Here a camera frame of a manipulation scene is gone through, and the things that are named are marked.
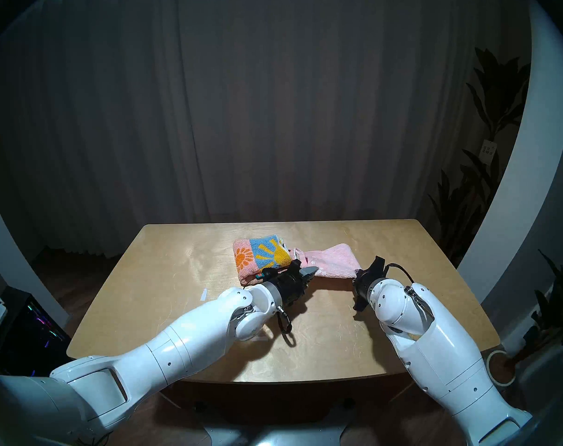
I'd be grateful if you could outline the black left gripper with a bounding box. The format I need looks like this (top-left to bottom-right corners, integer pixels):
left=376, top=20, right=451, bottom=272
left=255, top=260, right=319, bottom=308

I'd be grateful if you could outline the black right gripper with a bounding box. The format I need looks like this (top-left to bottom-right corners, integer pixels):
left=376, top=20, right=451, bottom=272
left=352, top=256, right=388, bottom=312

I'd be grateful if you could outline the plain pink terry towel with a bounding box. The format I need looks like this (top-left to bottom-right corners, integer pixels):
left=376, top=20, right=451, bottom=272
left=288, top=243, right=362, bottom=279

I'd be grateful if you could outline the sunflower print terry towel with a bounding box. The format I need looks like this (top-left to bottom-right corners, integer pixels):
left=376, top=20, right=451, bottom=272
left=233, top=235, right=294, bottom=286

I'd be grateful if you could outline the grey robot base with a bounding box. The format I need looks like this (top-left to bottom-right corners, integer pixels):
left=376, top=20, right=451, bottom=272
left=196, top=399, right=356, bottom=446

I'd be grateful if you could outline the white round plant pot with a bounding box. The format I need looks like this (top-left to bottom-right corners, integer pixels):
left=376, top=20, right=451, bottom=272
left=487, top=350, right=517, bottom=387

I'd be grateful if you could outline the grey pleated curtain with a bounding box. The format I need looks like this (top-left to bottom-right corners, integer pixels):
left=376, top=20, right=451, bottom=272
left=0, top=0, right=528, bottom=264

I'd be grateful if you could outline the dark spiky potted plant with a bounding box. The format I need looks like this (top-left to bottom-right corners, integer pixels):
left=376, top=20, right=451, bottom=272
left=514, top=238, right=563, bottom=362

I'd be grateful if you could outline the tall dark leafy plant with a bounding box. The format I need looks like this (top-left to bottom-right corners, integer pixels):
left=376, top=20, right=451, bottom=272
left=428, top=48, right=530, bottom=264

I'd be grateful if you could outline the black computer tower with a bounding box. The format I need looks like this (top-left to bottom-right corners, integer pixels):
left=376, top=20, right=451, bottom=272
left=0, top=287, right=73, bottom=378

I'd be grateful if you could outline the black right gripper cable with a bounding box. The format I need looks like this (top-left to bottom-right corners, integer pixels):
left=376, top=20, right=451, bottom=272
left=384, top=263, right=414, bottom=284

